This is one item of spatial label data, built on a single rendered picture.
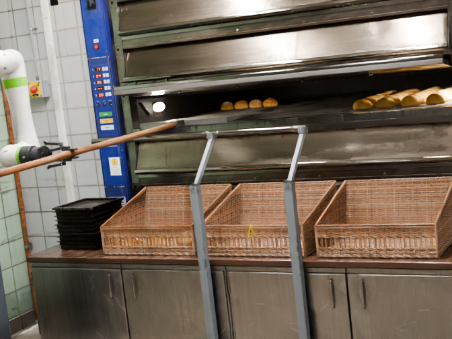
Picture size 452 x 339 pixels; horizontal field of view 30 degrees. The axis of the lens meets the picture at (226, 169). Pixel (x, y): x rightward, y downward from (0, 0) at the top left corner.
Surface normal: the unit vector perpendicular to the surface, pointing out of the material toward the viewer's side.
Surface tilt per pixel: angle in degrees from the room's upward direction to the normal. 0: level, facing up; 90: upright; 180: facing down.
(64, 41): 90
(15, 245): 90
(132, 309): 90
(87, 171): 90
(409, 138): 70
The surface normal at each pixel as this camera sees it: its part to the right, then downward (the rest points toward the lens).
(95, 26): -0.46, 0.17
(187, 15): -0.47, -0.18
